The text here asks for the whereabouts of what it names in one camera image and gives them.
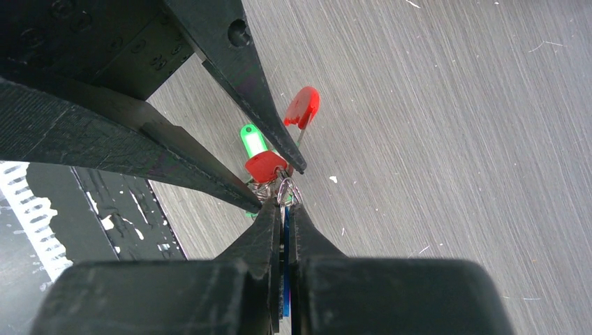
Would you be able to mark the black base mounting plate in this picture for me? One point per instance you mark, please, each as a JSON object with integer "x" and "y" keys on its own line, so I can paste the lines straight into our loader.
{"x": 103, "y": 216}

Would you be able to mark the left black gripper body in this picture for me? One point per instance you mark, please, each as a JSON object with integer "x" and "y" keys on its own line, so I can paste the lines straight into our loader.
{"x": 131, "y": 47}

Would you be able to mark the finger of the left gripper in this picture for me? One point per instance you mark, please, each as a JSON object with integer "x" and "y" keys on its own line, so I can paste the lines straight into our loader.
{"x": 101, "y": 132}
{"x": 219, "y": 32}

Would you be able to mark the blue key tag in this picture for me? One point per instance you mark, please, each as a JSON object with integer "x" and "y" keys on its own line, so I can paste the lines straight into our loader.
{"x": 285, "y": 258}

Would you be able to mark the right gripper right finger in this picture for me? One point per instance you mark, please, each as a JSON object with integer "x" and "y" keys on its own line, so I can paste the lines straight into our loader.
{"x": 332, "y": 293}

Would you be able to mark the red grey carabiner keyring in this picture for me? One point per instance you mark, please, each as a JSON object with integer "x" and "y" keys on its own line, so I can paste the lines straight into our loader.
{"x": 301, "y": 111}

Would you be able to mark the white slotted cable duct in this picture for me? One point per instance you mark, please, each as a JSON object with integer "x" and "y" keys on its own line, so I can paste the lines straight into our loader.
{"x": 35, "y": 215}

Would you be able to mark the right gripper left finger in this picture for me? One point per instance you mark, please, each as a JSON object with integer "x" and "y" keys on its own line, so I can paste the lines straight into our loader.
{"x": 238, "y": 292}

